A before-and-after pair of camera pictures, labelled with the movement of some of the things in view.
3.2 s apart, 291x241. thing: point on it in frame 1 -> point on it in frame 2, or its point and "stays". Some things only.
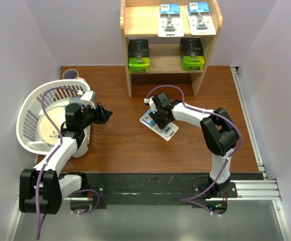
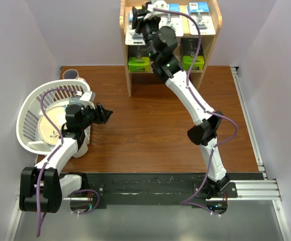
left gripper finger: [105, 116] stays
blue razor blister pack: [200, 21] stays
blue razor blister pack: [170, 23] stays
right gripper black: [160, 124] -> [141, 21]
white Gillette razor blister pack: [166, 133] -> [132, 37]
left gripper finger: [100, 108] stays
